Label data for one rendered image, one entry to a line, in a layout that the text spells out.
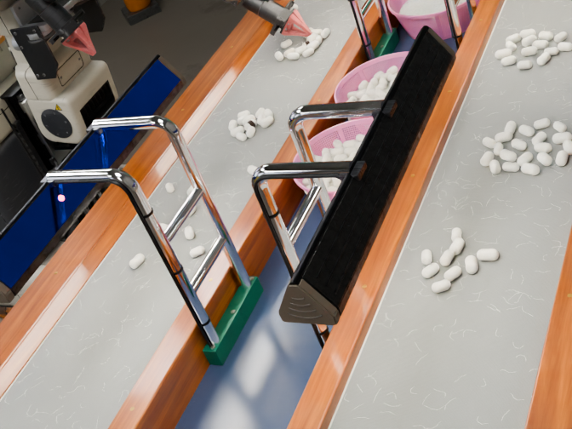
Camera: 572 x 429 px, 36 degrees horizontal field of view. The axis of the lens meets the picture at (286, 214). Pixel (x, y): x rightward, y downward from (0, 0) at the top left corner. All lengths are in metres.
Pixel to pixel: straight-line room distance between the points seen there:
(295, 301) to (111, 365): 0.67
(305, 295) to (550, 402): 0.42
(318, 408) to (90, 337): 0.57
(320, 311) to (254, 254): 0.72
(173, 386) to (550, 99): 0.98
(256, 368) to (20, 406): 0.45
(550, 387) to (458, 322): 0.22
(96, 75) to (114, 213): 0.75
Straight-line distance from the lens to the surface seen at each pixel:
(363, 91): 2.16
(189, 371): 1.64
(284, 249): 1.38
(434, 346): 1.46
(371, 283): 1.57
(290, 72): 2.37
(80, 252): 1.99
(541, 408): 1.32
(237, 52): 2.53
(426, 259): 1.59
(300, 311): 1.11
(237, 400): 1.60
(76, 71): 2.72
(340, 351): 1.47
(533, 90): 2.00
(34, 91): 2.67
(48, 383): 1.76
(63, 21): 2.26
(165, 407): 1.59
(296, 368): 1.60
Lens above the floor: 1.79
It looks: 35 degrees down
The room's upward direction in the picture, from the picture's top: 22 degrees counter-clockwise
